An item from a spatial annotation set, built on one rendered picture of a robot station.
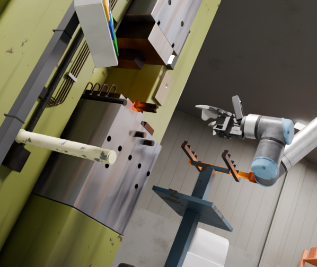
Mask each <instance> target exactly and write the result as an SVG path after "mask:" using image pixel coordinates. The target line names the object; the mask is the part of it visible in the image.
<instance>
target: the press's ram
mask: <svg viewBox="0 0 317 267"><path fill-rule="evenodd" d="M201 3H202V0H132V1H131V3H130V6H129V8H128V10H127V12H126V13H125V15H124V17H123V19H122V21H121V22H156V23H157V25H158V27H159V28H160V29H161V31H162V32H163V34H164V36H165V37H166V39H167V40H168V42H169V44H170V45H171V47H172V48H173V50H174V51H173V53H172V56H178V54H179V52H180V50H181V47H182V45H183V43H184V41H185V39H186V36H187V34H188V32H189V30H190V27H191V25H192V23H193V21H194V19H195V16H196V14H197V12H198V10H199V7H200V5H201Z"/></svg>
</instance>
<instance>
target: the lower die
mask: <svg viewBox="0 0 317 267"><path fill-rule="evenodd" d="M91 91H92V90H86V91H85V94H90V93H91ZM98 93H99V91H93V93H92V95H98ZM106 94H107V92H101V94H100V96H106ZM108 97H115V98H120V99H125V100H127V105H126V106H125V108H126V109H127V110H128V111H129V112H130V113H131V114H132V115H133V117H134V118H135V119H136V120H137V121H138V122H139V123H141V121H142V119H143V117H144V115H143V114H142V113H141V112H138V111H137V110H136V109H135V108H134V104H135V102H131V101H130V100H129V98H127V97H124V96H123V95H122V94H119V93H110V92H109V94H108Z"/></svg>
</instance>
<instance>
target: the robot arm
mask: <svg viewBox="0 0 317 267"><path fill-rule="evenodd" d="M232 100H233V102H232V104H233V106H234V111H235V114H232V113H230V112H226V111H224V110H222V109H220V108H216V107H213V106H207V105H196V106H195V107H196V108H198V109H201V110H202V116H201V118H202V119H203V120H204V121H206V120H208V119H209V118H213V119H216V118H217V117H218V116H219V117H218V119H217V121H215V122H211V123H210V124H209V125H208V126H210V127H213V130H214V131H213V135H216V134H217V135H218V137H220V138H226V139H231V138H232V136H236V137H239V138H240V139H243V140H244V137H246V138H251V139H257V140H260V142H259V145H258V148H257V151H256V154H255V156H254V159H253V161H252V164H251V171H252V172H253V174H254V178H255V180H256V182H257V183H258V184H259V185H261V186H264V187H270V186H273V185H275V184H276V183H277V181H278V179H279V178H280V177H281V176H282V175H283V174H285V173H286V172H287V171H288V170H289V169H290V168H291V167H292V166H293V165H295V164H296V163H297V162H298V161H299V160H301V159H302V158H303V157H304V156H305V155H307V154H308V153H309V152H310V151H311V150H313V149H314V148H315V147H316V146H317V117H316V118H315V119H314V120H312V121H311V122H310V123H309V124H307V125H306V126H305V127H304V128H303V129H301V130H300V131H299V132H298V133H296V134H295V135H294V124H293V122H292V120H290V119H284V118H275V117H267V116H262V115H256V114H249V115H248V116H244V114H243V110H242V101H241V100H240V99H239V97H238V96H234V97H232Z"/></svg>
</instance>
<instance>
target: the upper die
mask: <svg viewBox="0 0 317 267"><path fill-rule="evenodd" d="M115 34H116V38H117V46H118V49H120V50H139V51H140V53H141V54H142V55H143V56H144V58H145V59H146V61H145V63H144V64H148V65H163V66H166V65H167V64H168V62H169V59H170V57H171V55H172V53H173V51H174V50H173V48H172V47H171V45H170V44H169V42H168V40H167V39H166V37H165V36H164V34H163V32H162V31H161V29H160V28H159V26H158V25H157V23H156V22H121V23H120V25H119V27H118V29H117V31H116V32H115Z"/></svg>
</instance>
